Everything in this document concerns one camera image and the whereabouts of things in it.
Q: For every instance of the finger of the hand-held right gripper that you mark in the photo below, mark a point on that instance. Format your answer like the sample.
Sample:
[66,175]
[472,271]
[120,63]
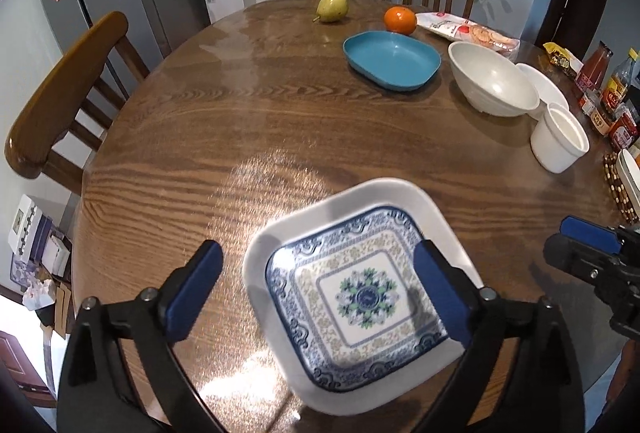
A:
[590,235]

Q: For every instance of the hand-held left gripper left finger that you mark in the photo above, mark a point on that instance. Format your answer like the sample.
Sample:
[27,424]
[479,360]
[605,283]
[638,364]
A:
[196,290]

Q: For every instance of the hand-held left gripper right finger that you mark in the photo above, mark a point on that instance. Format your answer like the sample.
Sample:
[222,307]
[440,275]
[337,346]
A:
[442,295]

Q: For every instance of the blue patterned square plate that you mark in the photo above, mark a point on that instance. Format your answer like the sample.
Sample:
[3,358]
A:
[357,298]

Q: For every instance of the white cup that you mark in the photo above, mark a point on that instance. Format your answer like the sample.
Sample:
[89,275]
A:
[557,143]

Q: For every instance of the large white bowl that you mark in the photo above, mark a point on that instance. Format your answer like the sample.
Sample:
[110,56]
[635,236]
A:
[492,83]

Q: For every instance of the blue oval plate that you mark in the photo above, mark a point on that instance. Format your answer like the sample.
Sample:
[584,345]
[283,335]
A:
[392,60]

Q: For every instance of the wooden beaded mat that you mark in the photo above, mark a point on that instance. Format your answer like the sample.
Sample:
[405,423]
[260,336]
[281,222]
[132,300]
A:
[612,185]

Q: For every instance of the white dish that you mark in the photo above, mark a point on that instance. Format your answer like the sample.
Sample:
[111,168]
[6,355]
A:
[631,175]

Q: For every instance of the red label sauce jar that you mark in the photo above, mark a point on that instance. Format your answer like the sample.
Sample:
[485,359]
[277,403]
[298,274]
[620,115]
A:
[625,133]

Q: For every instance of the small sauce jar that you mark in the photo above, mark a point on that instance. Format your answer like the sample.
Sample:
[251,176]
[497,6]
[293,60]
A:
[600,118]

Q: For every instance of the shallow white bowl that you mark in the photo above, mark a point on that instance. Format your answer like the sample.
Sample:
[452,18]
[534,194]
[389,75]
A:
[550,88]

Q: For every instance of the dark sauce bottle yellow cap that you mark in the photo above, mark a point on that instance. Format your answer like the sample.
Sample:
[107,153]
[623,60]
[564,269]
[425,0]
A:
[620,85]

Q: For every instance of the red sauce bottle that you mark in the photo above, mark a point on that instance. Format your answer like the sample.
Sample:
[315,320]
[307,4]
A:
[592,70]

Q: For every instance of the yellow snack packet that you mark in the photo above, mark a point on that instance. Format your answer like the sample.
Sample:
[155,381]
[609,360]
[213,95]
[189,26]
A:
[562,58]

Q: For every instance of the wooden chair curved backrest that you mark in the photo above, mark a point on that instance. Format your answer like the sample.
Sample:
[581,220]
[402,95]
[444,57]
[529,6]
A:
[55,98]

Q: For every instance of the white snack bag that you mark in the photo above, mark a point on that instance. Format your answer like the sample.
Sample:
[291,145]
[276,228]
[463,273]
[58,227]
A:
[465,30]

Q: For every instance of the orange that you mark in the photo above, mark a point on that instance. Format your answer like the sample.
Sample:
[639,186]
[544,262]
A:
[400,20]

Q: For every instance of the green pear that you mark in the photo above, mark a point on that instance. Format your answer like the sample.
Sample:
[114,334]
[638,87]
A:
[331,8]

